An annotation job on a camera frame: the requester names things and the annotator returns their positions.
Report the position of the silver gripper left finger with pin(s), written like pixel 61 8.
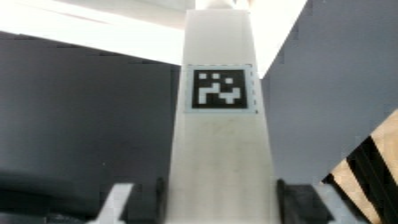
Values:
pixel 116 201

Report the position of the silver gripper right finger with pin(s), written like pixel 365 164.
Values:
pixel 312 205

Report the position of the white leg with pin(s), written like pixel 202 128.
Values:
pixel 221 191

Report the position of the white desk top tray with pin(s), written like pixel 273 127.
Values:
pixel 136 26

